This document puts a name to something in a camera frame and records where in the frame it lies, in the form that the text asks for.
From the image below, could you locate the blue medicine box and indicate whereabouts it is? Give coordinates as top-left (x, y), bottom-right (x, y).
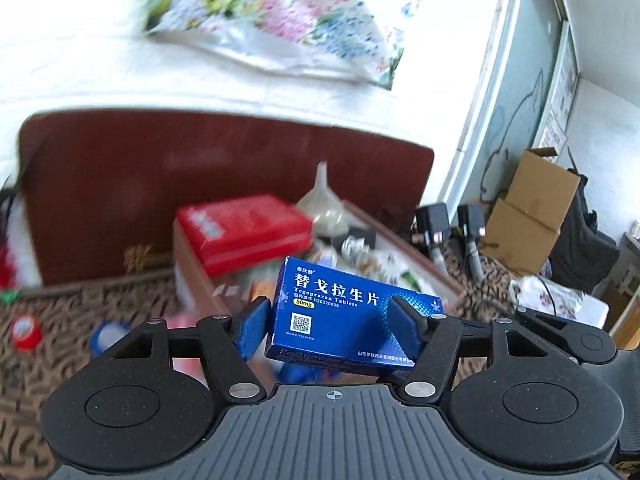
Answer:
top-left (265, 256), bottom-right (443, 375)

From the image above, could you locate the red tape roll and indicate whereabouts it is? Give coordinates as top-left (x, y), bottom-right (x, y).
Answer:
top-left (11, 316), bottom-right (44, 352)

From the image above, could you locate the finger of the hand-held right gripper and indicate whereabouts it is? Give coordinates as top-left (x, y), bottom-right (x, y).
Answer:
top-left (515, 306), bottom-right (573, 335)

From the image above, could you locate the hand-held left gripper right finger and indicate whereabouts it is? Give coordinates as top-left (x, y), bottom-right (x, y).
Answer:
top-left (387, 296), bottom-right (576, 404)

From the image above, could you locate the red flat box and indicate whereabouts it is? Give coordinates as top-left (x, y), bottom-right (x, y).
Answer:
top-left (175, 194), bottom-right (314, 277)

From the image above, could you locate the clear plastic bag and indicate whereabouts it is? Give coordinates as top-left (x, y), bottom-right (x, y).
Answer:
top-left (295, 161), bottom-right (359, 239)

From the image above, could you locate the grey metal pole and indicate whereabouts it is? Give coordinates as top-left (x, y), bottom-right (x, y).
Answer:
top-left (466, 239), bottom-right (486, 282)

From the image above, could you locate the black cloth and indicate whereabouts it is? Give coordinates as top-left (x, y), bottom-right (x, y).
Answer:
top-left (547, 174), bottom-right (622, 295)

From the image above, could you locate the wall poster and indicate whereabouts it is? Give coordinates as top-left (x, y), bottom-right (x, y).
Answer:
top-left (536, 21), bottom-right (581, 162)

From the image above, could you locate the leopard print blanket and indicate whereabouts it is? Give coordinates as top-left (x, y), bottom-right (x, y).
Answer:
top-left (0, 242), bottom-right (640, 480)

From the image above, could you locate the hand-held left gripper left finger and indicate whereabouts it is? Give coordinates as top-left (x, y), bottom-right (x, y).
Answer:
top-left (92, 297), bottom-right (272, 404)

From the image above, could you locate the floral printed cloth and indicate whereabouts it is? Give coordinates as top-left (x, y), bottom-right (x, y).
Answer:
top-left (142, 0), bottom-right (432, 92)

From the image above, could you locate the blue and white lid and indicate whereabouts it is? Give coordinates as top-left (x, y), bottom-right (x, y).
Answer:
top-left (90, 321), bottom-right (132, 357)

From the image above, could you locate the white floral plastic bag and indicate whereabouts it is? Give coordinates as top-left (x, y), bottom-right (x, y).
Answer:
top-left (509, 275), bottom-right (609, 330)

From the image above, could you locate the brown cardboard box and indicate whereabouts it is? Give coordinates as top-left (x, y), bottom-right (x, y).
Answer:
top-left (484, 147), bottom-right (582, 277)

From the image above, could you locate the brown wooden headboard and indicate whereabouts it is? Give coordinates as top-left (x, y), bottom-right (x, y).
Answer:
top-left (17, 109), bottom-right (436, 287)

